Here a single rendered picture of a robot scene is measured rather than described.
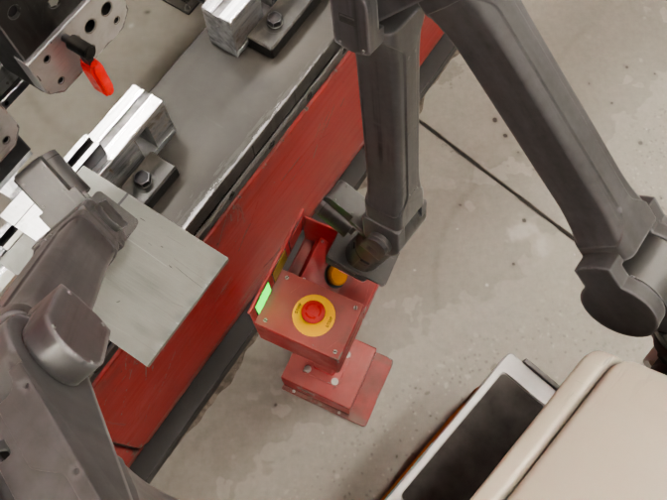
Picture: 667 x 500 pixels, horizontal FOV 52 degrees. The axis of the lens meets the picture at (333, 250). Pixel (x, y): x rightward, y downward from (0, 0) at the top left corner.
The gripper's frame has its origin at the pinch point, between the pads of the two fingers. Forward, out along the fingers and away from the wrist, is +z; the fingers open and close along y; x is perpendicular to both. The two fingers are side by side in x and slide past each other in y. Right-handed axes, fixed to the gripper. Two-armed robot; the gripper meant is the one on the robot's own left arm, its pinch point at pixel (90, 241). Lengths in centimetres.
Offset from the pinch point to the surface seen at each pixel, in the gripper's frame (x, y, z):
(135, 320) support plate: 11.1, 5.2, -4.4
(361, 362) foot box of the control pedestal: 71, -21, 64
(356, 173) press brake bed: 45, -69, 86
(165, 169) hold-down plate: 1.5, -17.1, 11.6
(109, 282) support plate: 5.4, 3.0, -1.4
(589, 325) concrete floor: 118, -67, 54
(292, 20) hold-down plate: 2, -52, 12
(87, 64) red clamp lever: -12.8, -14.9, -15.9
